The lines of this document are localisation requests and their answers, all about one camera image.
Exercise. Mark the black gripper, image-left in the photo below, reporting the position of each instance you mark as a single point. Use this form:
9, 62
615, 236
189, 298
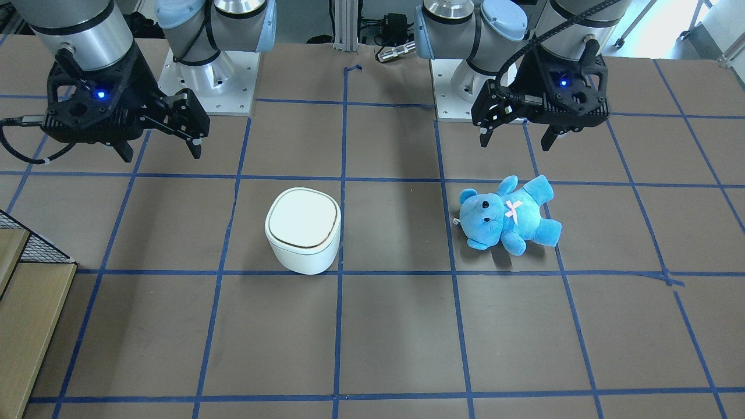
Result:
141, 82

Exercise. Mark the black gripper, image-right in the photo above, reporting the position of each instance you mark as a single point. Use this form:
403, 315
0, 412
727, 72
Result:
520, 80

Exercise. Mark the blue teddy bear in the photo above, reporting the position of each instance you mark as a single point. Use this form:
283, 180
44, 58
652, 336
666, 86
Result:
510, 216

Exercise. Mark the silver cylindrical connector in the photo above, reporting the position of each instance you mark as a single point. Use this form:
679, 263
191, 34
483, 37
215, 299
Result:
388, 54

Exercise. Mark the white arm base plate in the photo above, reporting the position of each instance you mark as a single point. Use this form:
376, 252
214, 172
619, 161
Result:
456, 86
224, 87

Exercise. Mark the wooden shelf with wire mesh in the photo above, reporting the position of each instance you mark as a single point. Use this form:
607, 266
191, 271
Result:
36, 278

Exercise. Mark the aluminium frame post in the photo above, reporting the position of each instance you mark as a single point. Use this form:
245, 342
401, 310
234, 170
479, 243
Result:
346, 23

